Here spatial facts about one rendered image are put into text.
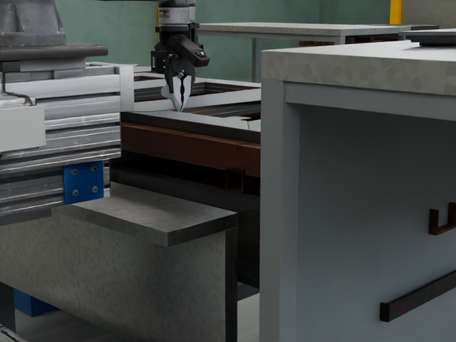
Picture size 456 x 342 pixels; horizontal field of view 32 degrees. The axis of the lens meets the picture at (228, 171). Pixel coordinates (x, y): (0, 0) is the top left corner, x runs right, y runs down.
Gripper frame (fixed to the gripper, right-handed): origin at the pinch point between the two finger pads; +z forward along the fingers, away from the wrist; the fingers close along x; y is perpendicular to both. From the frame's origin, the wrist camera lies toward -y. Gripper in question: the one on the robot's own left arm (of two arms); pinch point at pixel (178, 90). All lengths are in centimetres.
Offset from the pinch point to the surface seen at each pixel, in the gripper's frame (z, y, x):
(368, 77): -16, 117, -75
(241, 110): 3.2, 27.7, -2.2
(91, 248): 35, 16, -45
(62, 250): 39, 3, -45
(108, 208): 18, 41, -58
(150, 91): 2.1, -16.8, 3.4
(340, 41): -2, -116, 239
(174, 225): 18, 61, -57
